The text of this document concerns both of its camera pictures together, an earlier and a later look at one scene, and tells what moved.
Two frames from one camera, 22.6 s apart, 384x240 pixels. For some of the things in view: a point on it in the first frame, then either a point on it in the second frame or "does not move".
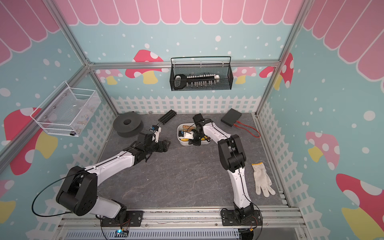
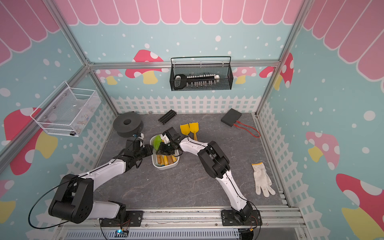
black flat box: (231, 117) does not move
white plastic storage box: (186, 143) → (164, 162)
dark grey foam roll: (128, 124) does not move
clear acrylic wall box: (67, 110) does not move
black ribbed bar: (167, 116) does not move
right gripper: (192, 142) → (162, 150)
